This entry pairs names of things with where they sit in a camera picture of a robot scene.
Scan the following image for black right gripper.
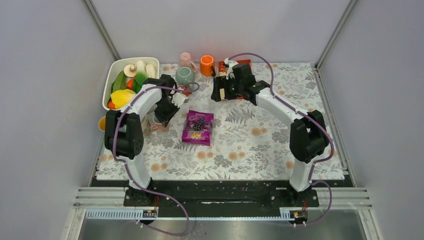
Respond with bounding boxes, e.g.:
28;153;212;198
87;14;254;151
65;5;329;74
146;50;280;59
211;75;244;103

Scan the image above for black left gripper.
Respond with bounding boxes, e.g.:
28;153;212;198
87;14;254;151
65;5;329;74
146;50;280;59
154;97;180;127

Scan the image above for small pink cup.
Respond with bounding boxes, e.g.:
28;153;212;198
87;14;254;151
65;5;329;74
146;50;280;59
150;121;170;132

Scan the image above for blue butterfly mug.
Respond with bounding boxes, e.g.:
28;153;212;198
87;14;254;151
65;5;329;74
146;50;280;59
98;116;106;132

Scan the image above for small orange cup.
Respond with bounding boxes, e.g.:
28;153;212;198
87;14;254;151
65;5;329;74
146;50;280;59
178;85;192;97

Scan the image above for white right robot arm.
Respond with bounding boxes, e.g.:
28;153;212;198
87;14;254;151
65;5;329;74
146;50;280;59
210;59;330;206

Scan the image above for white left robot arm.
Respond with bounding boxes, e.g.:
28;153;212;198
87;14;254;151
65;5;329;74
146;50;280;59
104;74;180;206

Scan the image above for green ceramic mug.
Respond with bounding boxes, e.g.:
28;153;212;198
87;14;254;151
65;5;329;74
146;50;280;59
175;67;195;89

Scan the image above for orange mug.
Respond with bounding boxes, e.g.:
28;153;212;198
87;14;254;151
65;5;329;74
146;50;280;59
199;55;215;77

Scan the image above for orange chips bag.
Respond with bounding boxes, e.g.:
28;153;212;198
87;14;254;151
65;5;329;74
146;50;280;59
213;60;252;101

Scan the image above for purple candy bag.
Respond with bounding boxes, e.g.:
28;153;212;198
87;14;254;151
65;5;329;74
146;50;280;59
181;110;214;146

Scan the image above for white toy cabbage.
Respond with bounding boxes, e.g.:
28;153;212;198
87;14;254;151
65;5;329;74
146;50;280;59
135;60;157;80

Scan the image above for yellow toy vegetable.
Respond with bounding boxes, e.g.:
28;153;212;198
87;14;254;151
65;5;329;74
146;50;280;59
108;89;136;109

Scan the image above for floral table mat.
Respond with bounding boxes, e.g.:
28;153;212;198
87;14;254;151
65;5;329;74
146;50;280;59
95;63;345;181

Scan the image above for toy mushroom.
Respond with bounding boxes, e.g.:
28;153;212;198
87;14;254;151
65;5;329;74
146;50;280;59
123;64;137;78

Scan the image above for green toy leaf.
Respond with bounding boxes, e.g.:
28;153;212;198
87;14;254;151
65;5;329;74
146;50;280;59
111;71;127;93

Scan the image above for pink plastic cup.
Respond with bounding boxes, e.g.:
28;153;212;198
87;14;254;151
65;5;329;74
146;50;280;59
179;52;199;73

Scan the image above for white plastic tub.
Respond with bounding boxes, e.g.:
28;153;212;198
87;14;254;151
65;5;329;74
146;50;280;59
102;57;160;111

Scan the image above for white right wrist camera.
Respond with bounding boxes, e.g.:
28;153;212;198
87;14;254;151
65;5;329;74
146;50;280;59
223;58;238;80

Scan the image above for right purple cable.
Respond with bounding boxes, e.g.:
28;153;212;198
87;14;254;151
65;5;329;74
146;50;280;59
225;52;335;227

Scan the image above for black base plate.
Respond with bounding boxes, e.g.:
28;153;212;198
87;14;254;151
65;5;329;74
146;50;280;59
123;180;320;218

